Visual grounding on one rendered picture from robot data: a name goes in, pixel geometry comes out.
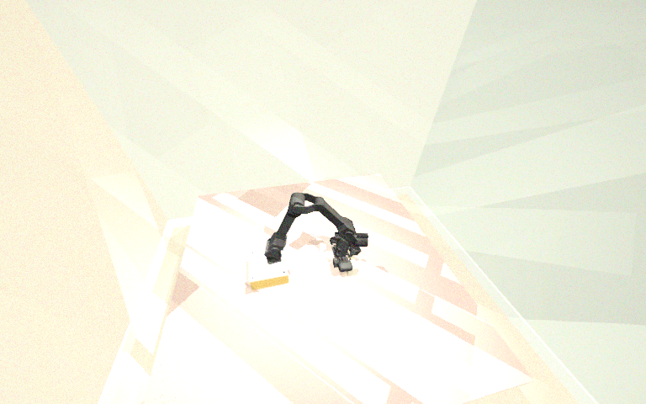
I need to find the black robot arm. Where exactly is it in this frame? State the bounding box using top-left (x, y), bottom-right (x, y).
top-left (264, 192), bottom-right (368, 265)

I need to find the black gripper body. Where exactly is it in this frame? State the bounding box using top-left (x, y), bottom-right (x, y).
top-left (330, 237), bottom-right (353, 272)

